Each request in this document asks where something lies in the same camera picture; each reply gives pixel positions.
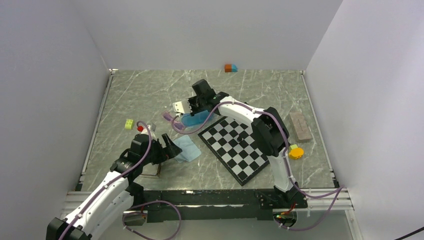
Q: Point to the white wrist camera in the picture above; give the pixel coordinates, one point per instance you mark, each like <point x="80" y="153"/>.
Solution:
<point x="144" y="128"/>
<point x="182" y="107"/>

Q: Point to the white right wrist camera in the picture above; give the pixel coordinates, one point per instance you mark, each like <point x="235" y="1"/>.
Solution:
<point x="182" y="107"/>

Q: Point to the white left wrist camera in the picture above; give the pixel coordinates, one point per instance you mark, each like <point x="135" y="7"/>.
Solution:
<point x="144" y="128"/>

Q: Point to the brown sunglasses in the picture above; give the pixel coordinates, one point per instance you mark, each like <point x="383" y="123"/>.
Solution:
<point x="151" y="170"/>

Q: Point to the orange toy fruit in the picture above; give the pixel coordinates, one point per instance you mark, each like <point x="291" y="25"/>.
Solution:
<point x="295" y="152"/>

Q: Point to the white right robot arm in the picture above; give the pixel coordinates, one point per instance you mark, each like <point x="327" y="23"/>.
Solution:
<point x="268" y="131"/>

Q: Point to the blue block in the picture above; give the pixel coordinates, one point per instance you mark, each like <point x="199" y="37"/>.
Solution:
<point x="234" y="68"/>

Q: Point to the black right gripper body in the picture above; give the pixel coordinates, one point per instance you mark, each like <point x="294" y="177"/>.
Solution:
<point x="197" y="104"/>

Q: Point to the brown brick block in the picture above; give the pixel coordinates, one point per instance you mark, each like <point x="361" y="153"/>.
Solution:
<point x="301" y="128"/>

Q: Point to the lime green toy brick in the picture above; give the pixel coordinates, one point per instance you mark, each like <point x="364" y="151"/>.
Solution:
<point x="129" y="124"/>

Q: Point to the black white chessboard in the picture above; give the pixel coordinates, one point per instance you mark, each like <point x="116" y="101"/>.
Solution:
<point x="242" y="159"/>

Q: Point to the blue glasses case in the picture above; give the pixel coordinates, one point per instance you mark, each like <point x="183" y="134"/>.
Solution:
<point x="189" y="120"/>

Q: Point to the light blue cleaning cloth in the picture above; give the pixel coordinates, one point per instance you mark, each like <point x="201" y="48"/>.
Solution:
<point x="189" y="151"/>

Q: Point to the purple pink sunglasses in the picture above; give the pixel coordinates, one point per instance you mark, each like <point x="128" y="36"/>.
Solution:
<point x="175" y="123"/>

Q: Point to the orange block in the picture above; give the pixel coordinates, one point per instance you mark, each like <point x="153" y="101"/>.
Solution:
<point x="228" y="68"/>

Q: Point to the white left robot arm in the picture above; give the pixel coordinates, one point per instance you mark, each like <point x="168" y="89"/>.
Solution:
<point x="117" y="193"/>

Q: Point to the black base frame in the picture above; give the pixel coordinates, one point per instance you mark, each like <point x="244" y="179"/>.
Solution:
<point x="172" y="205"/>

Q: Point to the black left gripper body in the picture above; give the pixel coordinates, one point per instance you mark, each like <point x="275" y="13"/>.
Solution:
<point x="155" y="155"/>

